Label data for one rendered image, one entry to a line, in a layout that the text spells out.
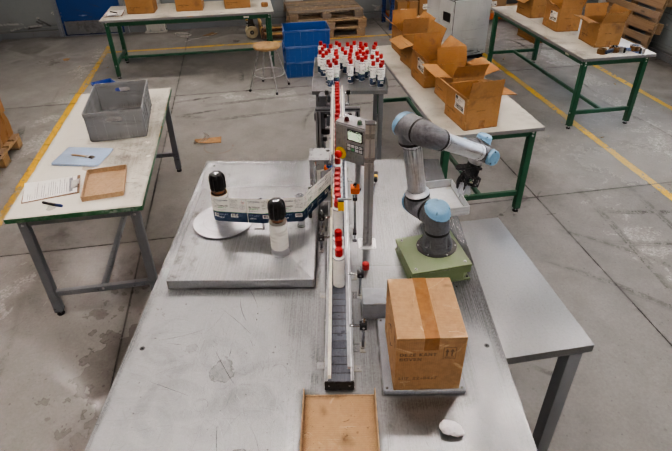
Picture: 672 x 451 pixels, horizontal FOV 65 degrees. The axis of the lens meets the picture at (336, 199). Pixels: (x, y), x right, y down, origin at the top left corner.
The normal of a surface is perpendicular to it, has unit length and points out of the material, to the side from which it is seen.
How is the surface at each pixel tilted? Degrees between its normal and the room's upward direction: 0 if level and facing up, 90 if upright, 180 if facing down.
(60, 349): 0
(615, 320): 0
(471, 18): 90
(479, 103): 91
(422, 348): 90
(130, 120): 90
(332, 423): 0
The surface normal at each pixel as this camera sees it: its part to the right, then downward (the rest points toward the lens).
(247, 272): -0.01, -0.84
